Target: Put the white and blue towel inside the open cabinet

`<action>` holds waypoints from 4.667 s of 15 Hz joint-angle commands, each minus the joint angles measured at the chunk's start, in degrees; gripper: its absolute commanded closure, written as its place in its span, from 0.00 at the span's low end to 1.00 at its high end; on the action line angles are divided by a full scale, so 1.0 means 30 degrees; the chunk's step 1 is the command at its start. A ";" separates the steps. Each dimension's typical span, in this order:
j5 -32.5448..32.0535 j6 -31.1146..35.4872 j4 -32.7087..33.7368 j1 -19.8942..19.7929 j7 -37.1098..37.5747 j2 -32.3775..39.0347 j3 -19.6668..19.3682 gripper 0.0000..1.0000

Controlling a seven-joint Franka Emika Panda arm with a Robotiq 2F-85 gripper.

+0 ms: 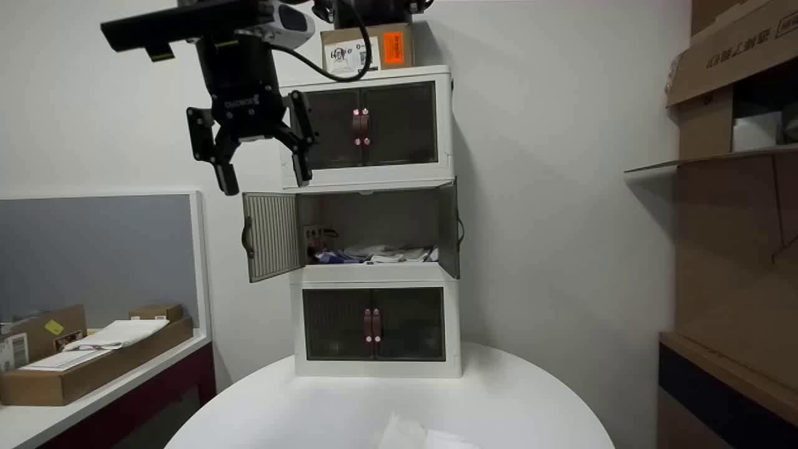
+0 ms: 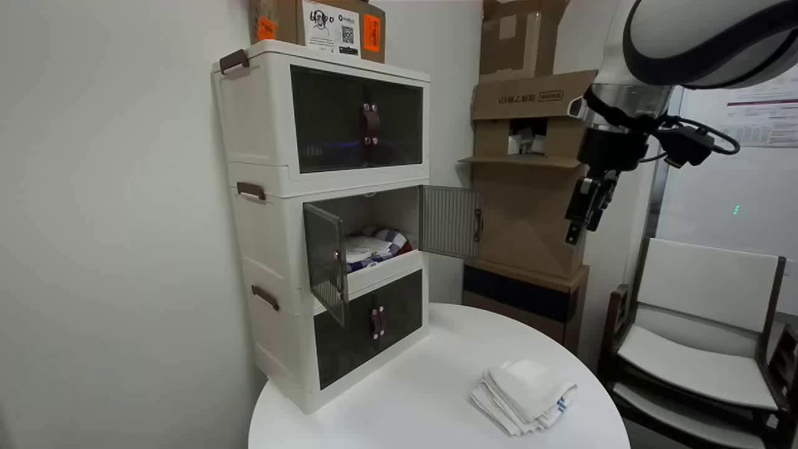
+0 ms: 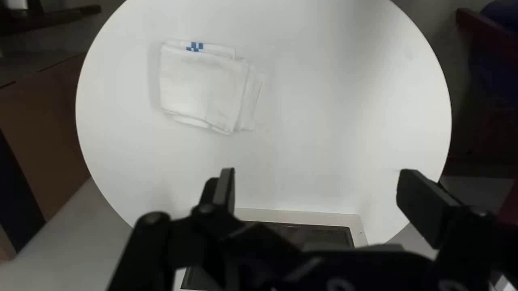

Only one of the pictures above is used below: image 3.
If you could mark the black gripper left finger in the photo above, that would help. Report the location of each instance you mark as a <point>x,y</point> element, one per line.
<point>217,194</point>

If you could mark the folded white towel on table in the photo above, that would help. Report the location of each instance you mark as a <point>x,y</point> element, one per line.
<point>207,85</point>

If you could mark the dark wooden side cabinet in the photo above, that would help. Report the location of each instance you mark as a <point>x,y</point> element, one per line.
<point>41,161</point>

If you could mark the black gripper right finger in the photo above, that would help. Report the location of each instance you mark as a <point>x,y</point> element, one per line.
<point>434,211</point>

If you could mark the dark chair with blue seat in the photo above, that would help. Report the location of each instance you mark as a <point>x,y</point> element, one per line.
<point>484,135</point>

